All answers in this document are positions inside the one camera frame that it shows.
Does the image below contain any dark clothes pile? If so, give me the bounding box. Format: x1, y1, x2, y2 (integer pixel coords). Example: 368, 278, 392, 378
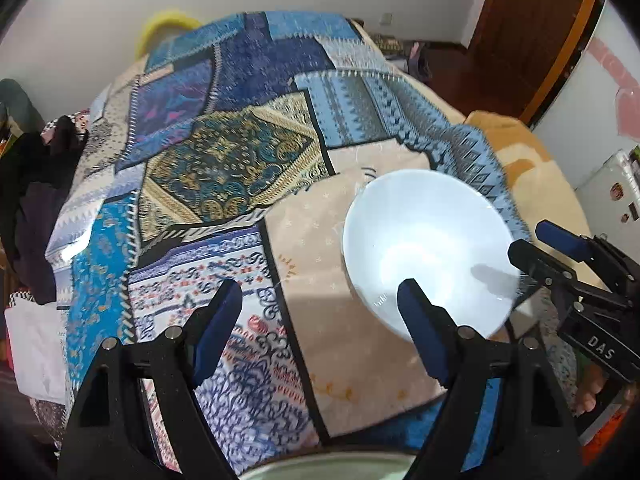
0, 115, 91, 306

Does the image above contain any wooden door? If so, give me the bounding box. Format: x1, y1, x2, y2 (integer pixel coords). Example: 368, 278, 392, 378
467, 0, 601, 123

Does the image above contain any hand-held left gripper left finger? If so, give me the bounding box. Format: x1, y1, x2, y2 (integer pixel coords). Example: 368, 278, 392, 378
57, 278, 244, 480

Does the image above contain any beige fleece blanket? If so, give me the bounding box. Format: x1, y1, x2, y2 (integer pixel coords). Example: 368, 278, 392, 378
460, 110, 593, 241

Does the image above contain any blue patchwork blanket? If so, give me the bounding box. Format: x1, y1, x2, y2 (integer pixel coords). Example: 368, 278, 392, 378
45, 10, 533, 466

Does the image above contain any person's right hand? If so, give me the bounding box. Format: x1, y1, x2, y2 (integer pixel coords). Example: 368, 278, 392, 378
574, 364, 613, 417

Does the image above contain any teal cloth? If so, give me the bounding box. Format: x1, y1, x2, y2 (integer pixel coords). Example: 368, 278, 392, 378
0, 78, 46, 136

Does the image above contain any white refrigerator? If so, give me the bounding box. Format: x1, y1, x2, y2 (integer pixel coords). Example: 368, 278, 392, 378
520, 0, 640, 241

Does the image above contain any yellow ring-shaped object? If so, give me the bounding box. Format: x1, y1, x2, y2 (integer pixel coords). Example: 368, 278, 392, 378
135, 8, 202, 58

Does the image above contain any white folded cloth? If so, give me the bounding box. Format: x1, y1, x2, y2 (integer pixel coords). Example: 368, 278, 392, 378
4, 292, 68, 406

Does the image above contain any green plate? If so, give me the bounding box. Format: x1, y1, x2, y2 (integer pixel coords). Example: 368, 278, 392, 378
239, 452, 417, 480

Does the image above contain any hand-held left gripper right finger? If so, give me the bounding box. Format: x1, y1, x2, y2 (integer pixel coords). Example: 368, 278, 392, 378
396, 278, 586, 480

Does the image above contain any white bowl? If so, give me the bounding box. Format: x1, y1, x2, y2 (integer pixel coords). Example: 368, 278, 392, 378
341, 169, 523, 343

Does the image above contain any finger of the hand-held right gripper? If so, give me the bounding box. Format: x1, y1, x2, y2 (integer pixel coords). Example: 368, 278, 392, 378
535, 220, 608, 266
507, 239, 581, 291

